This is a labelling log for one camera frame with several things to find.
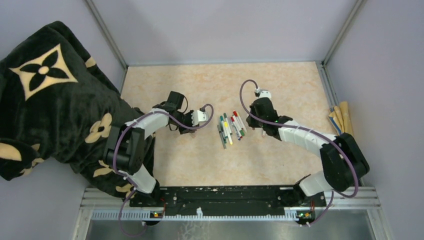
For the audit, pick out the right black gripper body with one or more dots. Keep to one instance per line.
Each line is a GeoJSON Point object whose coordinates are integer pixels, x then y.
{"type": "Point", "coordinates": [255, 123]}

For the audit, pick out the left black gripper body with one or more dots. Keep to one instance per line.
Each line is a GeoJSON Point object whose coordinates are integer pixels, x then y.
{"type": "Point", "coordinates": [188, 120]}

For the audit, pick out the yellow cap white marker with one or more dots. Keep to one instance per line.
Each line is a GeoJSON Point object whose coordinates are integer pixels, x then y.
{"type": "Point", "coordinates": [226, 128]}

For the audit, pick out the houndstooth patterned pen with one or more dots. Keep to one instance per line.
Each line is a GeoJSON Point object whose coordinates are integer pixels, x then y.
{"type": "Point", "coordinates": [224, 145]}

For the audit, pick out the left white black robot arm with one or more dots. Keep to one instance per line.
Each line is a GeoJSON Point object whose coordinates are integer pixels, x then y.
{"type": "Point", "coordinates": [128, 142]}

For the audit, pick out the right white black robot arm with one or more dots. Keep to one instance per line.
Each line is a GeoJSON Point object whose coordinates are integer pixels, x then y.
{"type": "Point", "coordinates": [343, 162]}

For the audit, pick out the dark green ink pen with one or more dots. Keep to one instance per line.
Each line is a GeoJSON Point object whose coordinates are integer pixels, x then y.
{"type": "Point", "coordinates": [222, 136]}

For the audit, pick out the red cap green-end marker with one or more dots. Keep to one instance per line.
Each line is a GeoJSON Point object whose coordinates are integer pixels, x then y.
{"type": "Point", "coordinates": [237, 125]}

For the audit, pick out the blue tip acrylic marker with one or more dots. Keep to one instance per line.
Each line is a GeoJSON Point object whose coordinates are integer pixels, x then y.
{"type": "Point", "coordinates": [235, 130]}

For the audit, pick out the red cap white marker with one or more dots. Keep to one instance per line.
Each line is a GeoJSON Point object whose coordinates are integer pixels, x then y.
{"type": "Point", "coordinates": [241, 123]}

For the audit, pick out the green cap white marker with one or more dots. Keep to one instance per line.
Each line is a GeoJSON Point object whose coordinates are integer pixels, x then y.
{"type": "Point", "coordinates": [223, 128]}

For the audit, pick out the yellow folded cloth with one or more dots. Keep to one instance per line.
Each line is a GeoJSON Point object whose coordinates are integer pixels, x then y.
{"type": "Point", "coordinates": [339, 117]}

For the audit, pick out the black floral plush blanket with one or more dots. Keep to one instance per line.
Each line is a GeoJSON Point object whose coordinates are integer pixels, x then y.
{"type": "Point", "coordinates": [55, 102]}

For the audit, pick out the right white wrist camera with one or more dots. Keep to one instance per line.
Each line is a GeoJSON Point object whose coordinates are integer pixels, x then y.
{"type": "Point", "coordinates": [262, 93]}

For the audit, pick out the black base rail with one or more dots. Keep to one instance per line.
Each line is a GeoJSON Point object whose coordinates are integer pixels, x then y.
{"type": "Point", "coordinates": [229, 201]}

